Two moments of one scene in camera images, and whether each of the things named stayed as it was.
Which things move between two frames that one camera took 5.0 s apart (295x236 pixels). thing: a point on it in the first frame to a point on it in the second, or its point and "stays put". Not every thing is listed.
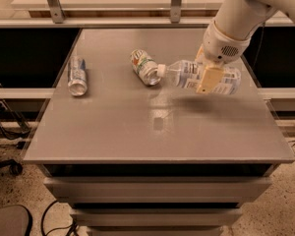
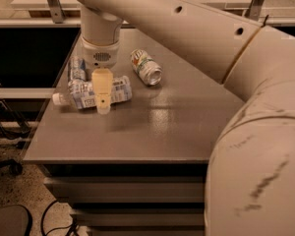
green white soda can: x=146 y=67 stays put
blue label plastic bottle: x=187 y=74 to x=81 y=93
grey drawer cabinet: x=156 y=199 stays put
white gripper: x=219 y=48 to x=100 y=57
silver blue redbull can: x=77 y=76 stays put
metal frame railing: x=58 y=19 stays put
